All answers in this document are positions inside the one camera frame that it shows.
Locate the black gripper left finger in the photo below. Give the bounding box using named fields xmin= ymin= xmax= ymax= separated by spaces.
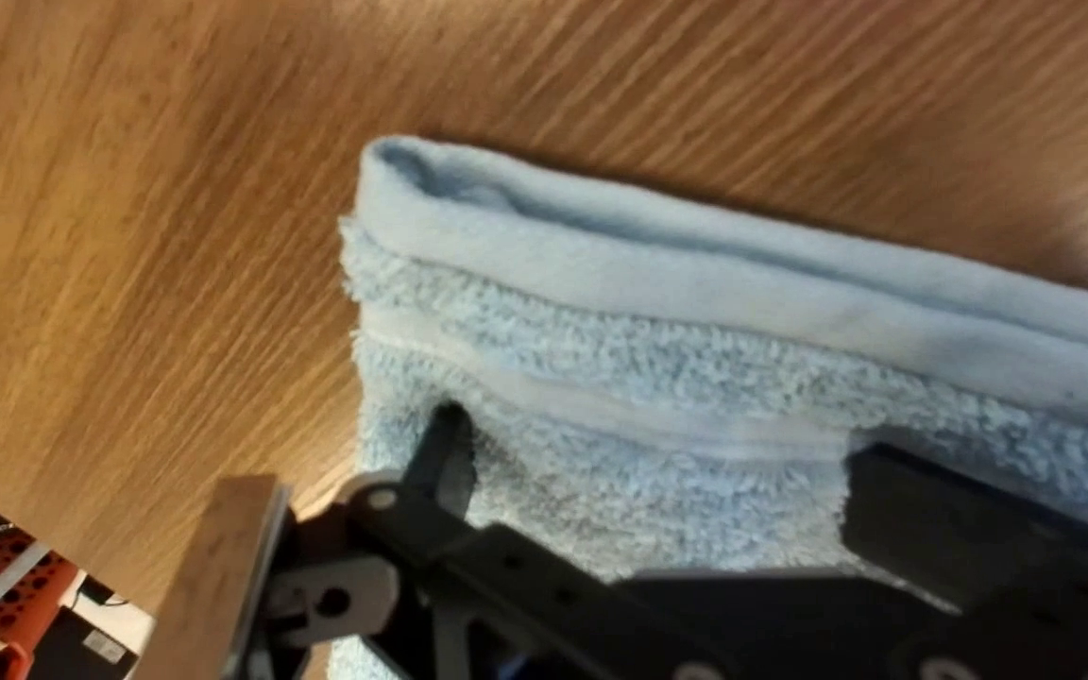
xmin=386 ymin=398 xmax=611 ymax=619

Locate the light blue towel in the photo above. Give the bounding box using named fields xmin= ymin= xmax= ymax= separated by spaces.
xmin=322 ymin=128 xmax=1088 ymax=680

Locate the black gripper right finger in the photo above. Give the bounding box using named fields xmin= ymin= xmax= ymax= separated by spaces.
xmin=844 ymin=439 xmax=1088 ymax=612

